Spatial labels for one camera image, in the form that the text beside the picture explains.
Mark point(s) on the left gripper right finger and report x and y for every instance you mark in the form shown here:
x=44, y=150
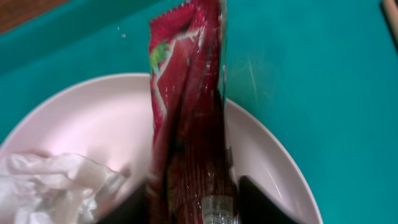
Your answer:
x=255, y=207

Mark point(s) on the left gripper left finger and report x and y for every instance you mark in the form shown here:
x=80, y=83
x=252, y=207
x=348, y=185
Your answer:
x=133, y=210

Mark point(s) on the red snack wrapper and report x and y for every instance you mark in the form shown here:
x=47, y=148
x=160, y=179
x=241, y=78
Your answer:
x=190, y=179

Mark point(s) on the white round plate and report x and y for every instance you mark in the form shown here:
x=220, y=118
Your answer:
x=109, y=120

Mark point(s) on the crumpled white napkin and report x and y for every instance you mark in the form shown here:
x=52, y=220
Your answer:
x=64, y=189

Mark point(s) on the teal plastic tray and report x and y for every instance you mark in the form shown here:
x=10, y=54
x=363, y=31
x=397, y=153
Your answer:
x=321, y=75

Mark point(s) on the right wooden chopstick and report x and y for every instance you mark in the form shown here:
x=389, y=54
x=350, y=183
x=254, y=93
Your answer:
x=390, y=9

